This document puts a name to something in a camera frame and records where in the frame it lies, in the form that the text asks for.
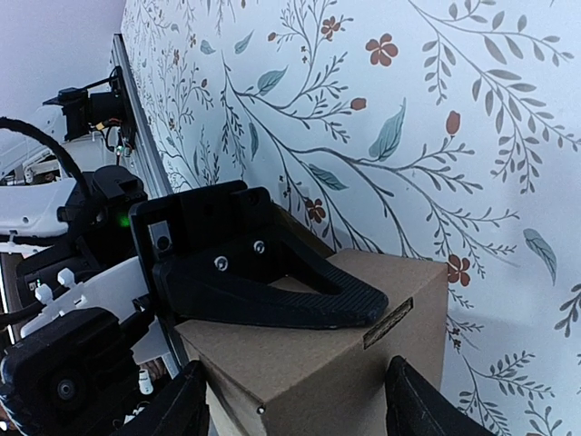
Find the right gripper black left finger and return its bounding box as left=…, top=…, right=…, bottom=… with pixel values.
left=118, top=361, right=209, bottom=436

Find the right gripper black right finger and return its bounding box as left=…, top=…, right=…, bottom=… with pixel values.
left=385, top=355, right=491, bottom=436

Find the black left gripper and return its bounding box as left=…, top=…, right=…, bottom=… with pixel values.
left=129, top=181, right=389, bottom=330

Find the brown cardboard box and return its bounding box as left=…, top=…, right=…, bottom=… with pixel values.
left=178, top=250, right=448, bottom=435

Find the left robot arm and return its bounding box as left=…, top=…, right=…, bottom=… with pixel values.
left=1, top=118, right=389, bottom=330

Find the floral patterned table cloth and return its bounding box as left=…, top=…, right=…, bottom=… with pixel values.
left=122, top=1, right=580, bottom=435

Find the aluminium front rail base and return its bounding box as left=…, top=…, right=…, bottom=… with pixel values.
left=112, top=34, right=172, bottom=197

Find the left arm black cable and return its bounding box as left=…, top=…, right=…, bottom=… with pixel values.
left=0, top=116, right=99, bottom=273

